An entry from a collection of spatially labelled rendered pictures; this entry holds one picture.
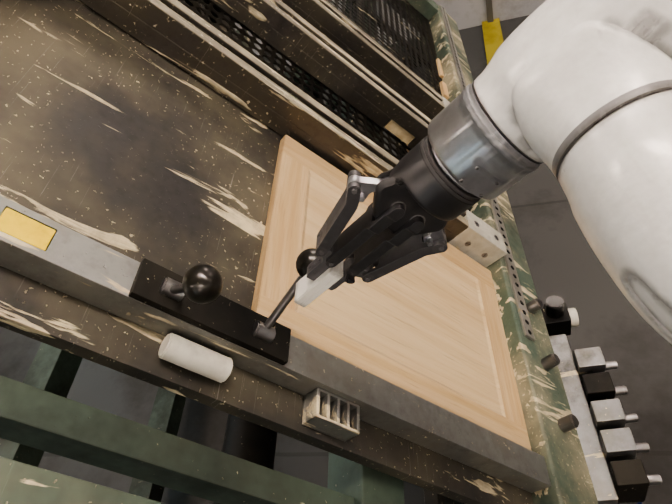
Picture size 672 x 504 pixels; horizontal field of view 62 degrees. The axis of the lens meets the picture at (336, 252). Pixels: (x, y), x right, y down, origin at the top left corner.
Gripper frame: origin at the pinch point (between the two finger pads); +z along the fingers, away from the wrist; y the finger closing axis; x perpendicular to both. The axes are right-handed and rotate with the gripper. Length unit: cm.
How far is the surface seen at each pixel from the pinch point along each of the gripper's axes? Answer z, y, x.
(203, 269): 0.2, -12.9, -6.1
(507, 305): 12, 57, 34
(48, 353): 123, -8, 50
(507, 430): 14, 51, 5
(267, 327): 9.7, -0.1, -1.0
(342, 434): 14.5, 15.4, -7.6
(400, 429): 14.1, 25.5, -3.6
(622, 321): 26, 157, 89
